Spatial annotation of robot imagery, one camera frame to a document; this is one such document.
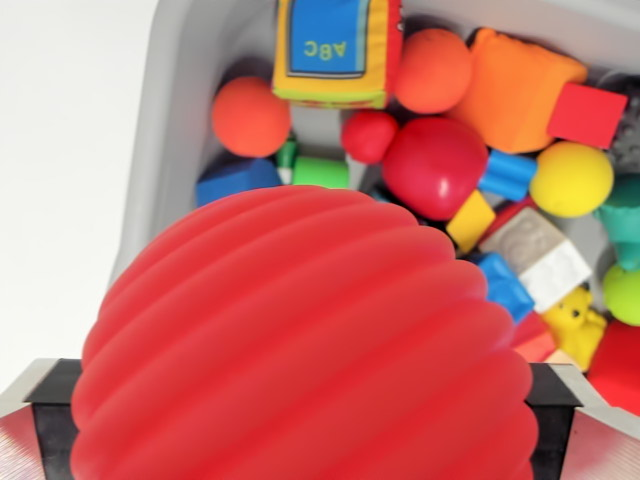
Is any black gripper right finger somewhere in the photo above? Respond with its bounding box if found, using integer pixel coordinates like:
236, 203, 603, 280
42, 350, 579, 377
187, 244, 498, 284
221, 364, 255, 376
519, 362, 640, 480

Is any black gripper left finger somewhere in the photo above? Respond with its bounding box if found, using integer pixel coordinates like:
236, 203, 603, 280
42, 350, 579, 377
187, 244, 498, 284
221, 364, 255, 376
0, 357, 86, 480

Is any red ribbed rubber ball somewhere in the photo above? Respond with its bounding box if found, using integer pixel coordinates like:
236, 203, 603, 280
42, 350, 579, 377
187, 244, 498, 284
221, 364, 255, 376
69, 184, 541, 480

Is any grey plastic bin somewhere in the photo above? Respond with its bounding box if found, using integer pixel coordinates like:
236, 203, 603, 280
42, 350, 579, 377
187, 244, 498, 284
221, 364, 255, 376
107, 0, 640, 441

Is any red textured soft block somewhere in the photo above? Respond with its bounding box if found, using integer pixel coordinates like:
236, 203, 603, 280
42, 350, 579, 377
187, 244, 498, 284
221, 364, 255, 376
509, 312, 559, 364

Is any yellow rubber bear toy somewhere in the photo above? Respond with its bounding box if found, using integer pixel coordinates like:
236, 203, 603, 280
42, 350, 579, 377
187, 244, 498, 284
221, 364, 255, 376
541, 284, 609, 371

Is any lime green foam ball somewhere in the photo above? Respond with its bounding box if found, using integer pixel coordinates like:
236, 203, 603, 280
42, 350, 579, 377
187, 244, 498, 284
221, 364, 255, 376
601, 263, 640, 327

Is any blue textured soft block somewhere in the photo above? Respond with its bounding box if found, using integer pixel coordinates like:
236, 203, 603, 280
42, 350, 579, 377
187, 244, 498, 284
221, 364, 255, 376
467, 251, 537, 325

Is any white grey soft block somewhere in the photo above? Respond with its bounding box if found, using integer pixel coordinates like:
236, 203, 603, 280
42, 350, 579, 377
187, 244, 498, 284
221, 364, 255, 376
478, 205, 594, 314

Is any teal rubber animal toy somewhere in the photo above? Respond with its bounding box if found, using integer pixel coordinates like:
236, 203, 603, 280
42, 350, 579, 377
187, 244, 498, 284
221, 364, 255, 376
593, 173, 640, 273

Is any red flat toy piece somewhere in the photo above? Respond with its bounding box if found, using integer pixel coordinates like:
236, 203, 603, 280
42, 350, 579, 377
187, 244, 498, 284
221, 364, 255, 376
487, 195, 539, 236

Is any yellow wooden wedge block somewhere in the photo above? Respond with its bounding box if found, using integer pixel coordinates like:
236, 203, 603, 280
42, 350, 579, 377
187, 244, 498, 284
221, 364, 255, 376
444, 188, 498, 255

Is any yellow foam ball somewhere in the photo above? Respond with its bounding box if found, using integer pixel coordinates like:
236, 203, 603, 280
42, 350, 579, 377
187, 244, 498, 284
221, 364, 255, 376
528, 140, 615, 220

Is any blue plastic spool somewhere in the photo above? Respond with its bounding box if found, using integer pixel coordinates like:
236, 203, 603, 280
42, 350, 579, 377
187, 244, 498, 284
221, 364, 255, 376
477, 148, 540, 203

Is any grey spiky ball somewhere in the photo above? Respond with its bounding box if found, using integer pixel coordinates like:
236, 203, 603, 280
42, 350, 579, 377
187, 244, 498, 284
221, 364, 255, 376
608, 107, 640, 174

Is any dark red glossy ball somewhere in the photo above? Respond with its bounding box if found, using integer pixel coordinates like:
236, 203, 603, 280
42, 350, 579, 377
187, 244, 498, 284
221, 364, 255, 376
382, 116, 490, 222

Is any blue foam octagon block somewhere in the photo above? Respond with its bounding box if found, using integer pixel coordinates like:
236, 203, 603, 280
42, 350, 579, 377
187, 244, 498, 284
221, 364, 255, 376
195, 158, 284, 209

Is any red cube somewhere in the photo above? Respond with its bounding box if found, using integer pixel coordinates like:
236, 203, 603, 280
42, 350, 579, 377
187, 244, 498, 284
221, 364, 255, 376
546, 82, 630, 151

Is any orange fabric cube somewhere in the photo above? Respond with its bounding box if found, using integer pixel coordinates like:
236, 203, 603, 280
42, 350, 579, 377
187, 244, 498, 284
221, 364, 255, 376
444, 27, 589, 155

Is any green plastic spool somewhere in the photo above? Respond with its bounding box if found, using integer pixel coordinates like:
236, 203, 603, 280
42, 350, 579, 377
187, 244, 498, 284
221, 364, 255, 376
289, 155, 351, 190

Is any dark green printed box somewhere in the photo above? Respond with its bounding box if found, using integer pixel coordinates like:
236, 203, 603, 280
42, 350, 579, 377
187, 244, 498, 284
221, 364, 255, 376
274, 132, 300, 186

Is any orange foam ball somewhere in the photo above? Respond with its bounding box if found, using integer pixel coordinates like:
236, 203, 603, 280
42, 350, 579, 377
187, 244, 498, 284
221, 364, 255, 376
211, 75, 293, 159
392, 28, 474, 115

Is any yellow fabric ABC cube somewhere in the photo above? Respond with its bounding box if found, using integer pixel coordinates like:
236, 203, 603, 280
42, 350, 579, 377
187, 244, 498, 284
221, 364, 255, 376
271, 0, 405, 110

